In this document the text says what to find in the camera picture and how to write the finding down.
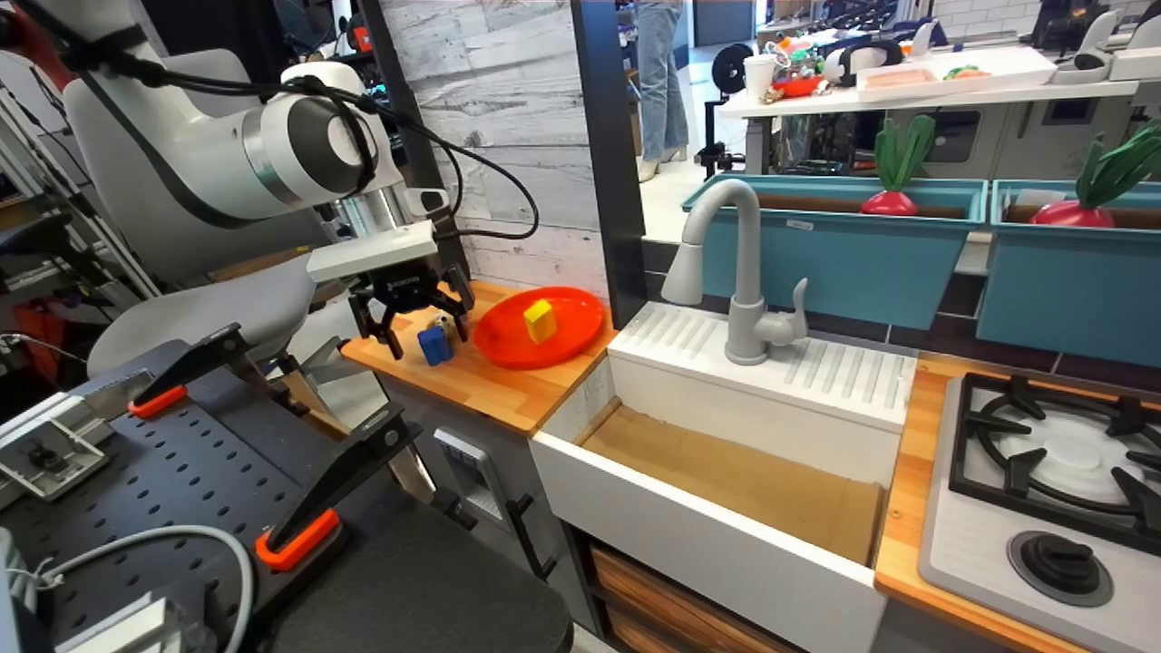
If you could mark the grey toy stove top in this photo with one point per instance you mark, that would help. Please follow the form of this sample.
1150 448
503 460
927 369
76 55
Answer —
966 567

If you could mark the black perforated robot table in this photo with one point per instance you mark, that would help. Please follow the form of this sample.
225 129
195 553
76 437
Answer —
158 484

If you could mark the teal planter box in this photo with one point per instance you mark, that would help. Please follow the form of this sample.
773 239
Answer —
846 265
1064 301

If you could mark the grey toy faucet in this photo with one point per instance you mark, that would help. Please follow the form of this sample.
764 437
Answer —
746 278

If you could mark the black equipment stand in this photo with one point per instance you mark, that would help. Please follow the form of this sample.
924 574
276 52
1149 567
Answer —
729 70

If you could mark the white desk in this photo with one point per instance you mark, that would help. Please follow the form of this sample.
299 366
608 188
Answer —
919 97

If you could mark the white cup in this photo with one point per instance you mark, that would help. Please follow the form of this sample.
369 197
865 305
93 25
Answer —
758 78

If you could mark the red bowl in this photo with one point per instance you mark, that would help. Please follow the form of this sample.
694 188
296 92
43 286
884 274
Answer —
800 90

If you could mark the black orange clamp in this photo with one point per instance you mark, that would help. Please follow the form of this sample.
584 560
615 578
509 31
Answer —
182 376
326 484

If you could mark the standing person in jeans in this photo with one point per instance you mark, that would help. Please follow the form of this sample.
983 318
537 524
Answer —
660 85

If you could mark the white toy sink basin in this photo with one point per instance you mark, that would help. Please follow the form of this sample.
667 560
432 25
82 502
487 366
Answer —
713 567

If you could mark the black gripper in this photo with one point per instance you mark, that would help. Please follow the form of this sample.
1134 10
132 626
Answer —
411 287

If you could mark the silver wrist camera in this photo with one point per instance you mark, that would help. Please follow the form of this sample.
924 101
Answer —
369 256

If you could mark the metal mounting bracket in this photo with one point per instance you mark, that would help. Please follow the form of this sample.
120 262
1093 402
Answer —
48 460

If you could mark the white tray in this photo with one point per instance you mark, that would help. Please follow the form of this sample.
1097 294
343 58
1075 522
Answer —
966 66

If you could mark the orange bowl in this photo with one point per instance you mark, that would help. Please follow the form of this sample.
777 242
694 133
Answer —
579 327

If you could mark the grey wood-look back panel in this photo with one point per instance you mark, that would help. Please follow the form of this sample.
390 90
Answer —
509 97

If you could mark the black frame post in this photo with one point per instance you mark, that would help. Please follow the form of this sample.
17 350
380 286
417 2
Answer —
603 120
390 49

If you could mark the yellow cube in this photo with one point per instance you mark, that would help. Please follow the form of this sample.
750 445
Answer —
537 322

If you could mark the blue cube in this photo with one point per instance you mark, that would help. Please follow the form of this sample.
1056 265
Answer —
435 347

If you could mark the red toy radish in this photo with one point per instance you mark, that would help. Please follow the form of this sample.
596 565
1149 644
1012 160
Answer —
901 150
1111 170

